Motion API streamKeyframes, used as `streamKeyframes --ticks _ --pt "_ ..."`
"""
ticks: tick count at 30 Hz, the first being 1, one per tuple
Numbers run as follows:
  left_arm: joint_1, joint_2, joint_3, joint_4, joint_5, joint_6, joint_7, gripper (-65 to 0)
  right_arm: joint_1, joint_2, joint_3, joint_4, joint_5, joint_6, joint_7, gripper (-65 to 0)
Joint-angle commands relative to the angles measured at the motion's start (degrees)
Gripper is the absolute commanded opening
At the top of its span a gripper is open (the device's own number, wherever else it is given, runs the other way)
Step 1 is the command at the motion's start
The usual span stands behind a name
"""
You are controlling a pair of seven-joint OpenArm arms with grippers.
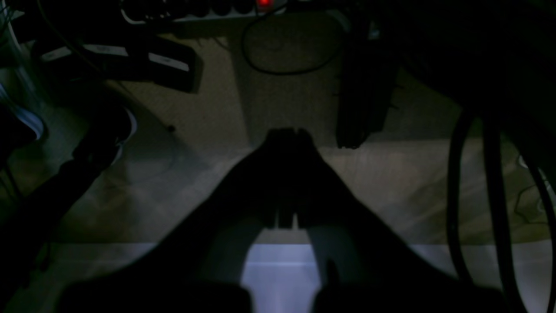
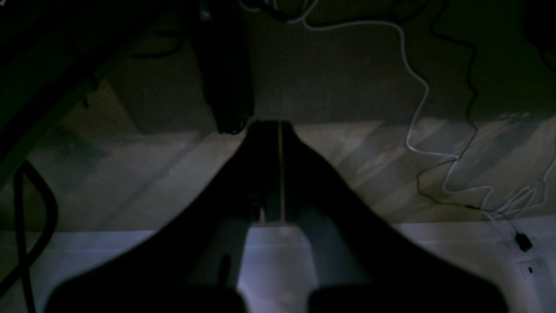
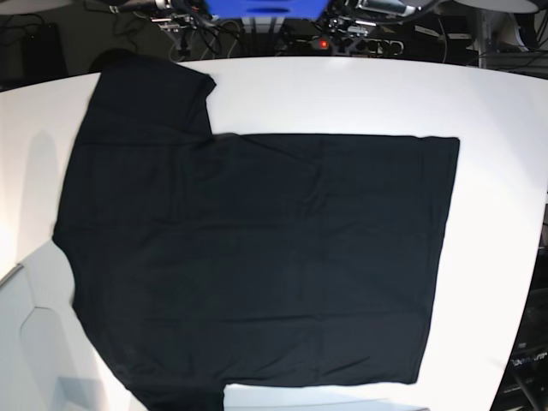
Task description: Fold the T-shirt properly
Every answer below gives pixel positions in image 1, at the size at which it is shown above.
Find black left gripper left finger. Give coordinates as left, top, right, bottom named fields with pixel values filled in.
left=57, top=129, right=291, bottom=313

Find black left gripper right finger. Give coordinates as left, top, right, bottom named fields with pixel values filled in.
left=295, top=129, right=509, bottom=313

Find black power adapter brick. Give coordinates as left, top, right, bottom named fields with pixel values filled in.
left=30, top=35, right=200, bottom=93

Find white power strip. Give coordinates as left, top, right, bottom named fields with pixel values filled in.
left=119, top=0, right=288, bottom=24

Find black table leg post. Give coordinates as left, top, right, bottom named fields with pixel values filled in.
left=335, top=18, right=400, bottom=149

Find black hanging robot cables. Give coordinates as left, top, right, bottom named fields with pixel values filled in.
left=447, top=109, right=556, bottom=313

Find black looped cable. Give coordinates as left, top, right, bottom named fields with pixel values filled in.
left=241, top=9, right=348, bottom=77

